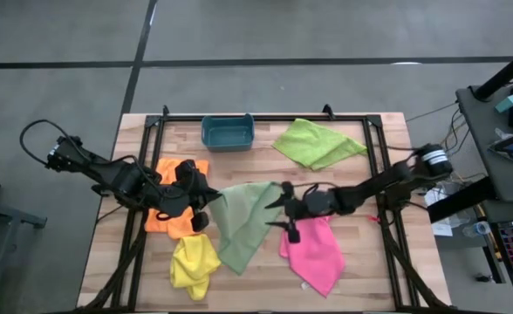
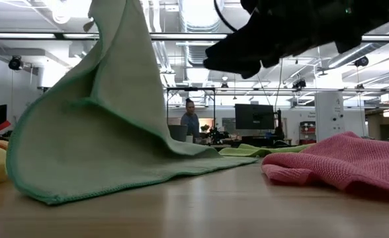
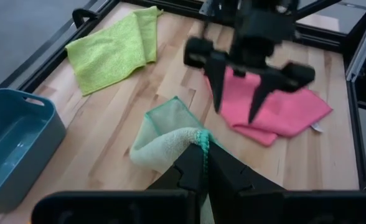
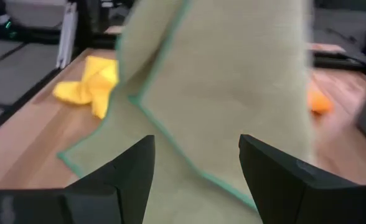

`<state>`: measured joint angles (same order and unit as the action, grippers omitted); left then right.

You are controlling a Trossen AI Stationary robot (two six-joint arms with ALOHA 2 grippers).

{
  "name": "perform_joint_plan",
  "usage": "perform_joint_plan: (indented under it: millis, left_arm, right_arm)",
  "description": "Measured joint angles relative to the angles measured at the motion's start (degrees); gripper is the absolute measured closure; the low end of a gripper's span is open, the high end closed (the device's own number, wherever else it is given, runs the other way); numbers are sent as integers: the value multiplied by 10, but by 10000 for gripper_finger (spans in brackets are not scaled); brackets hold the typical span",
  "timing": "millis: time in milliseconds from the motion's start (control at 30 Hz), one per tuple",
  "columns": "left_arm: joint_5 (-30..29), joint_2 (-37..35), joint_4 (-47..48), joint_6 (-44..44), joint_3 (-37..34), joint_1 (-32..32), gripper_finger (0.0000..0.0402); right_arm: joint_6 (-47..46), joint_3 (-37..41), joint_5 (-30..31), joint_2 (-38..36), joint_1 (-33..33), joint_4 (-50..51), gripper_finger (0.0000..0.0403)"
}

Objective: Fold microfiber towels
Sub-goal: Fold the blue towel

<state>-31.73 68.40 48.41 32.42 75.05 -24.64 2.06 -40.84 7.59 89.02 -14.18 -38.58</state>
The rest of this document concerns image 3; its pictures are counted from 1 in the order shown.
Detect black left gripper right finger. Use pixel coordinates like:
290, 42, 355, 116
207, 141, 366, 224

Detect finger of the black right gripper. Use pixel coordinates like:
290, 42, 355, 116
183, 36, 230, 113
248, 62, 316, 124

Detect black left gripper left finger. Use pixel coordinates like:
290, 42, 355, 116
30, 142, 208, 224

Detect pale mint microfiber towel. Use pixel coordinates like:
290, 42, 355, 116
129, 95, 224, 224

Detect lime green microfiber towel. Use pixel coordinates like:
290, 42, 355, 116
65, 5, 164, 96

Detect pink microfiber towel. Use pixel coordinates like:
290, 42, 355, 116
205, 67, 333, 147

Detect blue-grey plastic bin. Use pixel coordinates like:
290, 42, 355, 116
0, 88, 67, 215

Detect silver metal bracket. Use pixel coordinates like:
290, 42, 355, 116
345, 20, 366, 82

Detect black frame clamp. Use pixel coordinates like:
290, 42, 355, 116
72, 8, 100, 29

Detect black aluminium table frame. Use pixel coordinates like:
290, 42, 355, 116
0, 0, 366, 190

